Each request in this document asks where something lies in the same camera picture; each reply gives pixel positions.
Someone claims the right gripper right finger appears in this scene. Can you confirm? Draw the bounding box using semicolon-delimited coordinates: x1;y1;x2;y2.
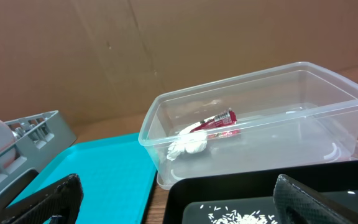
273;174;358;224

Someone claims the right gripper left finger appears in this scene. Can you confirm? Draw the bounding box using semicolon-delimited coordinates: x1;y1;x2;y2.
0;174;84;224

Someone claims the white rice pile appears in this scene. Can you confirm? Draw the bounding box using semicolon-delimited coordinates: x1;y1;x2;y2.
196;203;280;224

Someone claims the red snack wrapper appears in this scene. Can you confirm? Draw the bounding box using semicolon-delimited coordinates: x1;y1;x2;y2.
190;108;241;139

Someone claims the white tissue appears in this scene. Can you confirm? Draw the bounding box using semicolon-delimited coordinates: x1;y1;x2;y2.
167;124;208;161

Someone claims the grey dishwasher rack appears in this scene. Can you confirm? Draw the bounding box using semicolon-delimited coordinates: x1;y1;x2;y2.
0;110;76;197

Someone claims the black tray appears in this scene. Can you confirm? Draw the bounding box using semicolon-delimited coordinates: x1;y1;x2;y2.
163;161;358;224

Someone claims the teal plastic tray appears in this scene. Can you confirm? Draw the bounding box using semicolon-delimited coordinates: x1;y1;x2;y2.
14;133;156;224

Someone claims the clear plastic bin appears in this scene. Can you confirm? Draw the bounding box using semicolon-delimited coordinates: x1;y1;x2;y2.
139;62;358;189

